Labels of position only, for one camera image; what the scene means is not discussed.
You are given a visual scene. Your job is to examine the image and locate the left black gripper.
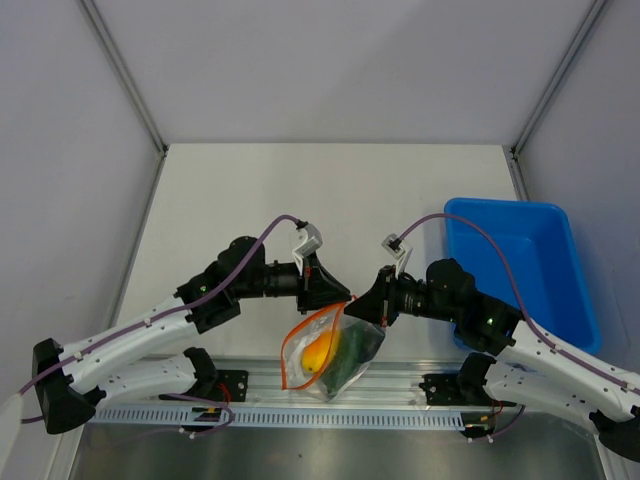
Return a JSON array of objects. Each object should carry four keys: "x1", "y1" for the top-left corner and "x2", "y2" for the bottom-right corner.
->
[{"x1": 235, "y1": 252, "x2": 351, "y2": 315}]

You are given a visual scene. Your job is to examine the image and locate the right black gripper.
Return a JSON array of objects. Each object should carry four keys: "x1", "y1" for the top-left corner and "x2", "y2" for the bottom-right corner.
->
[{"x1": 343, "y1": 265, "x2": 459, "y2": 328}]

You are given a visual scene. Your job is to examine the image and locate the green chili pepper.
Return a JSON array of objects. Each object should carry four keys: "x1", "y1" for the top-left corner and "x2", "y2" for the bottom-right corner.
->
[{"x1": 319, "y1": 322, "x2": 386, "y2": 399}]

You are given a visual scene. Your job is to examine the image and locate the yellow bell pepper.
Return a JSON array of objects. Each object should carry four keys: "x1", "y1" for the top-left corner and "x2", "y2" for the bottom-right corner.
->
[{"x1": 301, "y1": 331, "x2": 332, "y2": 373}]

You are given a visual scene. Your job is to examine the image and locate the clear orange zip top bag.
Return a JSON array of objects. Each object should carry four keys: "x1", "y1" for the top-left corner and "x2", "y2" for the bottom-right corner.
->
[{"x1": 279, "y1": 302, "x2": 386, "y2": 402}]

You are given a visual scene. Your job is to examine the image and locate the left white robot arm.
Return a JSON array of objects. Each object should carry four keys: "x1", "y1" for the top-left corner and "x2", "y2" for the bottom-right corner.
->
[{"x1": 32, "y1": 236, "x2": 350, "y2": 435}]

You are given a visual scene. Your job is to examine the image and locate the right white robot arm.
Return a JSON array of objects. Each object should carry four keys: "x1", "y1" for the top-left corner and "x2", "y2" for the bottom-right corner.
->
[{"x1": 345, "y1": 259, "x2": 639, "y2": 461}]

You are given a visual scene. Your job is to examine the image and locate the blue plastic bin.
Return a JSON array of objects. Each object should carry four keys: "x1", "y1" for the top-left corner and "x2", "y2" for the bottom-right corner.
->
[{"x1": 444, "y1": 198, "x2": 602, "y2": 355}]

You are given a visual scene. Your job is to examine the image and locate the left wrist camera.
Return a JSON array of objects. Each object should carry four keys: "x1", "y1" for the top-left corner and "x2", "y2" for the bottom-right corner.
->
[{"x1": 289, "y1": 220, "x2": 323, "y2": 274}]

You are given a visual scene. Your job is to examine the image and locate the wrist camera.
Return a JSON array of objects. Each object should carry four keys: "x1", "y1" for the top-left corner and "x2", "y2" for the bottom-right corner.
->
[
  {"x1": 289, "y1": 220, "x2": 323, "y2": 274},
  {"x1": 381, "y1": 234, "x2": 413, "y2": 276}
]

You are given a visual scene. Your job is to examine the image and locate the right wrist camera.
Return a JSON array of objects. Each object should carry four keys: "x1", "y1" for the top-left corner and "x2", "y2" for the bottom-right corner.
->
[{"x1": 381, "y1": 234, "x2": 413, "y2": 276}]

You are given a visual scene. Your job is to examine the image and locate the aluminium mounting rail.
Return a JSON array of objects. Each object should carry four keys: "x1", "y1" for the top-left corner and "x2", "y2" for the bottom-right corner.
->
[{"x1": 144, "y1": 355, "x2": 526, "y2": 412}]

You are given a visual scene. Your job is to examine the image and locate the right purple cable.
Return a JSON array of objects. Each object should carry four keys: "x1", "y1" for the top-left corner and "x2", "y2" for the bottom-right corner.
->
[{"x1": 397, "y1": 212, "x2": 640, "y2": 444}]

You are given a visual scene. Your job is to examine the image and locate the purple cable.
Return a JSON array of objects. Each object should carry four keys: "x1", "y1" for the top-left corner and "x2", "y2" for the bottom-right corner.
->
[
  {"x1": 18, "y1": 214, "x2": 236, "y2": 444},
  {"x1": 397, "y1": 212, "x2": 640, "y2": 444}
]

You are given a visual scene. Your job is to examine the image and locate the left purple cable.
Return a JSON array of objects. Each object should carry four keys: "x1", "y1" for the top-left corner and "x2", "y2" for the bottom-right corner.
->
[{"x1": 18, "y1": 214, "x2": 236, "y2": 444}]

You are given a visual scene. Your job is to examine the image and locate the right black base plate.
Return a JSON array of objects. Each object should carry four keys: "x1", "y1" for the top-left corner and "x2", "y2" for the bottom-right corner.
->
[{"x1": 418, "y1": 373, "x2": 499, "y2": 407}]

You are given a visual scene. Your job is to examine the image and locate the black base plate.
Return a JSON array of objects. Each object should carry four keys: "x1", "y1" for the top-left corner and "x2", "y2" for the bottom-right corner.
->
[
  {"x1": 185, "y1": 370, "x2": 249, "y2": 403},
  {"x1": 418, "y1": 373, "x2": 499, "y2": 407}
]

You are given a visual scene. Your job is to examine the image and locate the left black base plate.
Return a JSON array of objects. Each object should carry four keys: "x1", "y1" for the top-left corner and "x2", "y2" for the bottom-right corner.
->
[{"x1": 185, "y1": 370, "x2": 249, "y2": 403}]

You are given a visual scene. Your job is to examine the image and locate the right aluminium frame post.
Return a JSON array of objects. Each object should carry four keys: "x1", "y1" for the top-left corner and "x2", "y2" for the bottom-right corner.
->
[{"x1": 510, "y1": 0, "x2": 612, "y2": 162}]

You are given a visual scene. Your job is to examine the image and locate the aluminium frame post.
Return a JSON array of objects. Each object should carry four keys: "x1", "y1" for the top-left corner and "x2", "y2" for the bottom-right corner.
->
[
  {"x1": 510, "y1": 0, "x2": 612, "y2": 162},
  {"x1": 76, "y1": 0, "x2": 168, "y2": 155}
]

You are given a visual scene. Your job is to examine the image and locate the white slotted cable duct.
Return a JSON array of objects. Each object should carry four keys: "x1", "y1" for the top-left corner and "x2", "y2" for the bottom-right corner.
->
[{"x1": 92, "y1": 404, "x2": 464, "y2": 431}]

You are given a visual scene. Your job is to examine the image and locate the left aluminium frame post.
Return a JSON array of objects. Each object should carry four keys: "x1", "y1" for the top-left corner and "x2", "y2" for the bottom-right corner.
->
[{"x1": 76, "y1": 0, "x2": 168, "y2": 155}]

